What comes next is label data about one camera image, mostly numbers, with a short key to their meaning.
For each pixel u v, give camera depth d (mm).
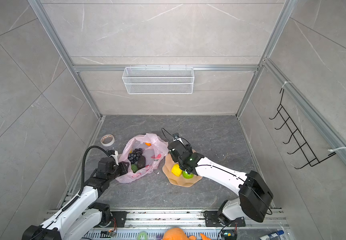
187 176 827
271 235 685
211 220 734
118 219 736
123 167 747
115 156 775
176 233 645
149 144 991
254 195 408
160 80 1002
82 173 588
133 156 916
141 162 894
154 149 923
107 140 1048
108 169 661
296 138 672
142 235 699
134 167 863
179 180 852
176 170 854
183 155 611
